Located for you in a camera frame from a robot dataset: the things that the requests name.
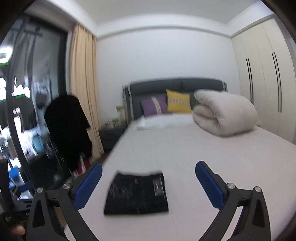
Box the person's right hand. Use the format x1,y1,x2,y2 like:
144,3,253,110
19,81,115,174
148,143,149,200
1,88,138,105
10,224,26,236

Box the black denim pants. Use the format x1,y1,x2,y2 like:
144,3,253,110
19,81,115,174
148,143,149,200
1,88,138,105
104,172,169,215

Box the black framed glass door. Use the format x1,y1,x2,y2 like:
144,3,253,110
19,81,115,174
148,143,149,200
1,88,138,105
1,14,67,189

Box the rolled beige duvet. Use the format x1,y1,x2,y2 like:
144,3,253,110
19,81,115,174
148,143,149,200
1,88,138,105
193,89,259,137

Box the cream wardrobe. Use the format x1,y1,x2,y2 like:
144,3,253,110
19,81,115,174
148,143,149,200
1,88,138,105
232,18,295,142

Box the white flat pillow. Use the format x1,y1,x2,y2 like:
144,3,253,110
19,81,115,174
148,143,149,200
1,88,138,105
135,113,195,130

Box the dark grey headboard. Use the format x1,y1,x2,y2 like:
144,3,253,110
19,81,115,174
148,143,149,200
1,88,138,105
122,77,228,122

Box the beige curtain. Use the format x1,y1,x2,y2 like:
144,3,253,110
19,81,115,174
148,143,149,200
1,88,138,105
70,24,104,159

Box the white bed mattress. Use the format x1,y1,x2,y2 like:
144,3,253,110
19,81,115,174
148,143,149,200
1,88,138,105
80,123,295,240

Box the purple pillow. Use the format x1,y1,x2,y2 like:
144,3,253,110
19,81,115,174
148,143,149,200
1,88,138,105
140,95,168,116

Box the pink and white bag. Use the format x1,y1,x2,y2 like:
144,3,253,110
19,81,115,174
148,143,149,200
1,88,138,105
72,158,91,179

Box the yellow pillow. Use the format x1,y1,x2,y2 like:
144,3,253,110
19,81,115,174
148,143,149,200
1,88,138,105
166,89,192,113

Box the black hanging garment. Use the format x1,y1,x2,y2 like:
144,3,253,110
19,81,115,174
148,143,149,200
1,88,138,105
44,94,92,172

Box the dark grey nightstand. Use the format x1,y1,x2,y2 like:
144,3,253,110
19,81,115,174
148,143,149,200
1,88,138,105
99,125,127,153

